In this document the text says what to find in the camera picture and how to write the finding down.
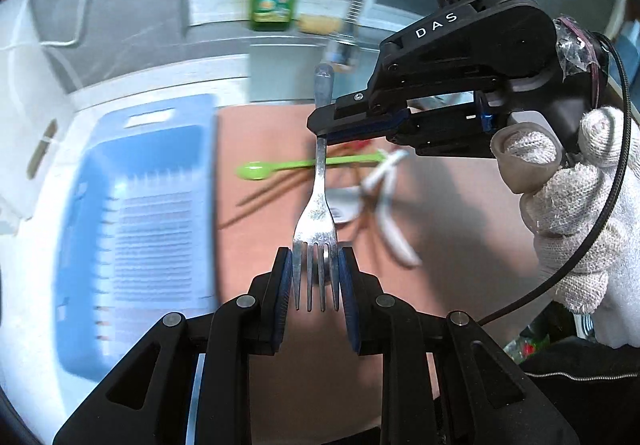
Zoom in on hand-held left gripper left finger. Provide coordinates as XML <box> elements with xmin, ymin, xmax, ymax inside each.
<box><xmin>52</xmin><ymin>247</ymin><xmax>293</xmax><ymax>445</ymax></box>

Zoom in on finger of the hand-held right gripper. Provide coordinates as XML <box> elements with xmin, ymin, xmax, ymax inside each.
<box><xmin>325</xmin><ymin>101</ymin><xmax>501</xmax><ymax>160</ymax></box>
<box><xmin>306</xmin><ymin>91</ymin><xmax>411</xmax><ymax>136</ymax></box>

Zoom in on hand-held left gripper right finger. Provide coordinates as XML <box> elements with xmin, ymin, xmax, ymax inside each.
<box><xmin>340</xmin><ymin>246</ymin><xmax>581</xmax><ymax>445</ymax></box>

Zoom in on white ceramic spoon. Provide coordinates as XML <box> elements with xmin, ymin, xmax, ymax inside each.
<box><xmin>360</xmin><ymin>150</ymin><xmax>412</xmax><ymax>198</ymax></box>
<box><xmin>372</xmin><ymin>197</ymin><xmax>423</xmax><ymax>268</ymax></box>

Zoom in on metal fork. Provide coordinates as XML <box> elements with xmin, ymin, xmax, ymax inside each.
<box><xmin>291</xmin><ymin>64</ymin><xmax>341</xmax><ymax>312</ymax></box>

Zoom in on metal spoon patterned handle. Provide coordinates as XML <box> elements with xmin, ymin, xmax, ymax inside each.
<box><xmin>325</xmin><ymin>189</ymin><xmax>368</xmax><ymax>226</ymax></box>

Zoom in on green plastic spoon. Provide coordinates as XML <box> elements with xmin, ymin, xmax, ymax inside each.
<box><xmin>235</xmin><ymin>152</ymin><xmax>388</xmax><ymax>180</ymax></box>

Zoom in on blue plastic basket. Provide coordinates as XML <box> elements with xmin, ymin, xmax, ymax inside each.
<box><xmin>52</xmin><ymin>94</ymin><xmax>221</xmax><ymax>383</ymax></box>

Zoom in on person's right hand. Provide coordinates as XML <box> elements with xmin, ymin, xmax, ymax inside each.
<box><xmin>499</xmin><ymin>106</ymin><xmax>640</xmax><ymax>350</ymax></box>

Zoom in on yellow sponge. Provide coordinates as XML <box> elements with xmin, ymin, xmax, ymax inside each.
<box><xmin>298</xmin><ymin>14</ymin><xmax>341</xmax><ymax>34</ymax></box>

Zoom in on peach rubber mat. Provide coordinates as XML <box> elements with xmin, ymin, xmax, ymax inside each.
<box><xmin>215</xmin><ymin>97</ymin><xmax>551</xmax><ymax>431</ymax></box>

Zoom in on colourful plastic packets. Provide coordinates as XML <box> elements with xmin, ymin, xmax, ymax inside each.
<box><xmin>505</xmin><ymin>330</ymin><xmax>551</xmax><ymax>362</ymax></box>

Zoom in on shiny metal kitchenware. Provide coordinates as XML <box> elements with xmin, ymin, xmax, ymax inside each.
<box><xmin>580</xmin><ymin>315</ymin><xmax>608</xmax><ymax>342</ymax></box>

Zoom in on black jacket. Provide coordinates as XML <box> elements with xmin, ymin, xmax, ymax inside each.
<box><xmin>520</xmin><ymin>320</ymin><xmax>640</xmax><ymax>445</ymax></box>

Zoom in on white cutting board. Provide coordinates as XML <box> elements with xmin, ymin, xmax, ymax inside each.
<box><xmin>0</xmin><ymin>0</ymin><xmax>86</xmax><ymax>226</ymax></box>

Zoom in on faucet spray head with spring hose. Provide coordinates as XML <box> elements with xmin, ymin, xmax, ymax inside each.
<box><xmin>321</xmin><ymin>0</ymin><xmax>408</xmax><ymax>72</ymax></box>

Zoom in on black cable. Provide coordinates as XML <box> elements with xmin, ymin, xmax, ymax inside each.
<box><xmin>477</xmin><ymin>36</ymin><xmax>630</xmax><ymax>326</ymax></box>

